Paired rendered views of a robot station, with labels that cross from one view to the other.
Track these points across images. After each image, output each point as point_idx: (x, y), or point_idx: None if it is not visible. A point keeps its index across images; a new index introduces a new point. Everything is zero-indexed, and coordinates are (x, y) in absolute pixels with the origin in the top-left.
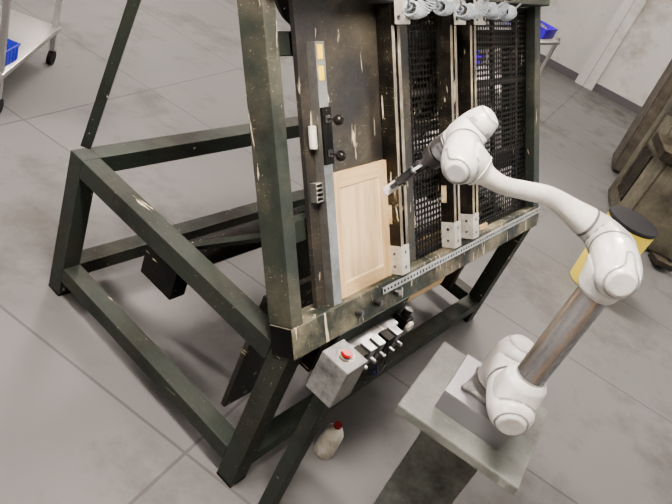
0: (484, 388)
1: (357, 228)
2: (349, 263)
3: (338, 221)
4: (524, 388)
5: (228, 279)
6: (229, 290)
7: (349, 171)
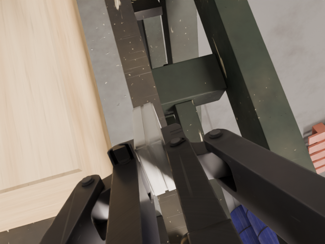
0: None
1: (6, 87)
2: (31, 19)
3: (79, 98)
4: None
5: (173, 55)
6: (184, 38)
7: (47, 213)
